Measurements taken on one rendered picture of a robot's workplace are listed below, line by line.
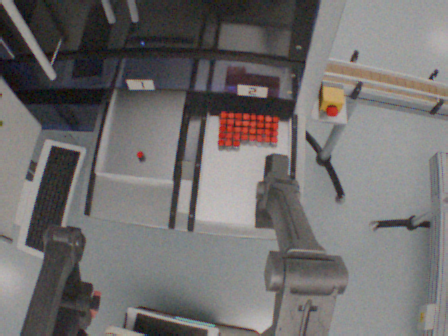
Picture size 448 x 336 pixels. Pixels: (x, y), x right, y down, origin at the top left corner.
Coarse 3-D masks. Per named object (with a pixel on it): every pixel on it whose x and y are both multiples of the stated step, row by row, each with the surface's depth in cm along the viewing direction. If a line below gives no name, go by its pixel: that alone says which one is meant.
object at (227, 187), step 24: (216, 120) 138; (264, 120) 138; (216, 144) 136; (240, 144) 136; (288, 144) 135; (216, 168) 133; (240, 168) 133; (216, 192) 131; (240, 192) 131; (216, 216) 128; (240, 216) 128
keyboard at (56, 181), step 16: (48, 160) 141; (64, 160) 141; (48, 176) 139; (64, 176) 139; (48, 192) 137; (64, 192) 137; (48, 208) 135; (64, 208) 136; (32, 224) 133; (48, 224) 133; (32, 240) 131
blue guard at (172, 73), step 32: (0, 64) 115; (32, 64) 116; (64, 64) 116; (96, 64) 116; (128, 64) 116; (160, 64) 116; (192, 64) 115; (224, 64) 113; (256, 64) 112; (288, 96) 126
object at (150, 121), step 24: (120, 96) 142; (144, 96) 142; (168, 96) 142; (120, 120) 139; (144, 120) 139; (168, 120) 139; (120, 144) 136; (144, 144) 136; (168, 144) 136; (96, 168) 131; (120, 168) 134; (144, 168) 134; (168, 168) 133
